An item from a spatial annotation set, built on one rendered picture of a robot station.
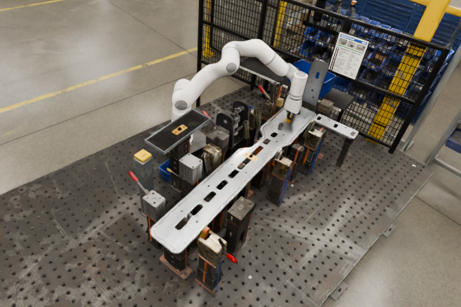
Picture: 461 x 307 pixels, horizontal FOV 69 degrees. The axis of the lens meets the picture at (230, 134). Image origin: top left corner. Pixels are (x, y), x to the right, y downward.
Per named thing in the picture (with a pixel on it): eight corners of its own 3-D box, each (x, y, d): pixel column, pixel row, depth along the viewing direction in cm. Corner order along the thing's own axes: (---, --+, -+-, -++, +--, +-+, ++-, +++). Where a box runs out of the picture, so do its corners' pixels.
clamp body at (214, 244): (214, 299, 159) (219, 259, 136) (191, 279, 165) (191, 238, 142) (227, 281, 166) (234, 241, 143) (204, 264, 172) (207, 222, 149)
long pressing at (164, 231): (182, 260, 142) (182, 258, 141) (144, 231, 151) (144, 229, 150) (318, 114, 231) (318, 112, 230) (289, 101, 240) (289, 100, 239)
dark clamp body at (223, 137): (219, 188, 211) (224, 143, 186) (203, 178, 216) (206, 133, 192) (230, 179, 218) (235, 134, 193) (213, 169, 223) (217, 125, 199)
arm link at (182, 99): (183, 101, 217) (181, 116, 206) (169, 89, 211) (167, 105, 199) (243, 55, 196) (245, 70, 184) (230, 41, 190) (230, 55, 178)
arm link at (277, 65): (261, 53, 202) (293, 82, 217) (264, 66, 190) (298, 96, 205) (272, 43, 198) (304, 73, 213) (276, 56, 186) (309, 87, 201)
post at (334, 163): (344, 172, 232) (358, 140, 213) (329, 164, 236) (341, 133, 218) (347, 166, 236) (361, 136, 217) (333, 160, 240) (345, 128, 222)
